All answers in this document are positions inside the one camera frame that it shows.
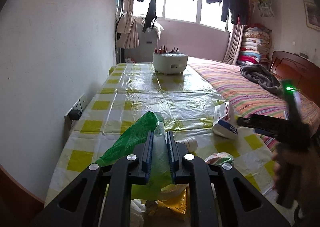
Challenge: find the crumpled green and white wrapper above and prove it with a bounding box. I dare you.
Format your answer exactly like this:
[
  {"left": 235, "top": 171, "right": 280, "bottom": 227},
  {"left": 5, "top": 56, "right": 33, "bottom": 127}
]
[{"left": 204, "top": 152, "right": 235, "bottom": 167}]

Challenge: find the green and white plastic bag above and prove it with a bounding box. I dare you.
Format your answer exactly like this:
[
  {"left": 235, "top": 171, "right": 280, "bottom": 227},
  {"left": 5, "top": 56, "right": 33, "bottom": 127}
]
[{"left": 96, "top": 111, "right": 175, "bottom": 200}]

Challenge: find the white appliance with cover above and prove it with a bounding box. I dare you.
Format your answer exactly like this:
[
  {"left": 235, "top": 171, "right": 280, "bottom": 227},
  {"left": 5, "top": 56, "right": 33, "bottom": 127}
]
[{"left": 136, "top": 15, "right": 164, "bottom": 62}]

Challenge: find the beige tied curtain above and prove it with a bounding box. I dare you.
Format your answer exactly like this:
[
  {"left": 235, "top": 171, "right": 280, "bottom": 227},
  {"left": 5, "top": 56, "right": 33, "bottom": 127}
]
[{"left": 116, "top": 0, "right": 140, "bottom": 49}]

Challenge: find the person's right hand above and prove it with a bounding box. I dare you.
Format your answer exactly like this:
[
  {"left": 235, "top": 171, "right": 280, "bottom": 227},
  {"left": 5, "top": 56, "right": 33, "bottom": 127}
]
[{"left": 272, "top": 150, "right": 320, "bottom": 200}]

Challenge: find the gold foil wrapper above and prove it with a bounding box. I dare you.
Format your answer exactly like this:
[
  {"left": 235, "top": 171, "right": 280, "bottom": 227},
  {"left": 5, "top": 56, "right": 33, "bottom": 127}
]
[{"left": 145, "top": 184, "right": 188, "bottom": 217}]

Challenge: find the white wall socket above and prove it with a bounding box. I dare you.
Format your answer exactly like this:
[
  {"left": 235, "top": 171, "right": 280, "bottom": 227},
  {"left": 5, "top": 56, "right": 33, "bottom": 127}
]
[{"left": 64, "top": 99, "right": 87, "bottom": 127}]

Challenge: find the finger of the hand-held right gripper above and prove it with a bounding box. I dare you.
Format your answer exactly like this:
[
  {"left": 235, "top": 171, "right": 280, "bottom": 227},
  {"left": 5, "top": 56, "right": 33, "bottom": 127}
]
[
  {"left": 254, "top": 128, "right": 284, "bottom": 140},
  {"left": 236, "top": 114, "right": 290, "bottom": 128}
]

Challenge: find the bed with striped sheet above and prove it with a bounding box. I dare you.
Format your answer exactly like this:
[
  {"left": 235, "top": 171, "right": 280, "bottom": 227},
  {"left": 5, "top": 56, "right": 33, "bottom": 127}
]
[{"left": 187, "top": 57, "right": 320, "bottom": 152}]

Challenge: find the white round container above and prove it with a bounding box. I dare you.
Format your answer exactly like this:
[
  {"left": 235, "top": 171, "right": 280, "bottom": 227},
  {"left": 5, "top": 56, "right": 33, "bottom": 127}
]
[{"left": 153, "top": 50, "right": 188, "bottom": 75}]

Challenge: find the dark wooden door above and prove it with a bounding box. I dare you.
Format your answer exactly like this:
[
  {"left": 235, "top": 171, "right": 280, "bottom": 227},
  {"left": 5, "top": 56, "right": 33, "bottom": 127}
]
[{"left": 0, "top": 164, "right": 44, "bottom": 227}]

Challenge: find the black hanging garment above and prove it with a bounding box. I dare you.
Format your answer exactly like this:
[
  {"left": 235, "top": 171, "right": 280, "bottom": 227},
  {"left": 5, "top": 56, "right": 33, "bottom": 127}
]
[{"left": 142, "top": 0, "right": 158, "bottom": 33}]

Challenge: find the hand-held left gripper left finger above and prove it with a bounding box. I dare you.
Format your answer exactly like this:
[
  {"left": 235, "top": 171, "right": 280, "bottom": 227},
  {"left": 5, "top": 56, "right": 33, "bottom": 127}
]
[{"left": 32, "top": 130, "right": 154, "bottom": 227}]

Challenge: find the bunch of coloured pencils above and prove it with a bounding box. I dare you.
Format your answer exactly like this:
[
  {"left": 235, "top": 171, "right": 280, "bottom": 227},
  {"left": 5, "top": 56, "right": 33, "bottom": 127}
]
[{"left": 154, "top": 45, "right": 179, "bottom": 54}]

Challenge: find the wooden headboard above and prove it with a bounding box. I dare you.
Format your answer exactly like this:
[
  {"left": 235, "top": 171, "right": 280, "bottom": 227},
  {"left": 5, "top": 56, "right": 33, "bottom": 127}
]
[{"left": 269, "top": 50, "right": 320, "bottom": 107}]

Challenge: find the framed picture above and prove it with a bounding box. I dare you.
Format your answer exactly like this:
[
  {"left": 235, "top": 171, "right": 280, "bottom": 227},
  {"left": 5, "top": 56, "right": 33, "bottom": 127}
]
[{"left": 303, "top": 0, "right": 320, "bottom": 31}]

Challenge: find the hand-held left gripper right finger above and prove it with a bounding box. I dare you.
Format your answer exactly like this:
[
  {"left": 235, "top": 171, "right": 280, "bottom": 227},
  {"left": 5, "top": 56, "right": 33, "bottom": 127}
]
[{"left": 166, "top": 130, "right": 290, "bottom": 227}]

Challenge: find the yellow checkered plastic tablecloth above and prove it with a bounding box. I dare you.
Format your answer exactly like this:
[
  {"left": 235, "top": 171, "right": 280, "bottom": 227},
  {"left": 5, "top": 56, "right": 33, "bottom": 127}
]
[{"left": 45, "top": 62, "right": 283, "bottom": 227}]

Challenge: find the white and blue carton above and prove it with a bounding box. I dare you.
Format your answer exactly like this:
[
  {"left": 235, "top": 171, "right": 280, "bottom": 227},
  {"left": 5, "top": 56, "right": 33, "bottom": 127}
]
[{"left": 212, "top": 102, "right": 239, "bottom": 140}]

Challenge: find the grey blanket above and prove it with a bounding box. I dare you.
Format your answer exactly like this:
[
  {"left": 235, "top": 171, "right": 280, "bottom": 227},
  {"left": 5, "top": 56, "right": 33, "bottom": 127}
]
[{"left": 240, "top": 64, "right": 284, "bottom": 96}]

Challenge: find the stack of folded quilts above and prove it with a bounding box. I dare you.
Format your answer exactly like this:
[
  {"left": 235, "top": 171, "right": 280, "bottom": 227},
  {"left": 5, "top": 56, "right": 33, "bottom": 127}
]
[{"left": 236, "top": 25, "right": 272, "bottom": 66}]

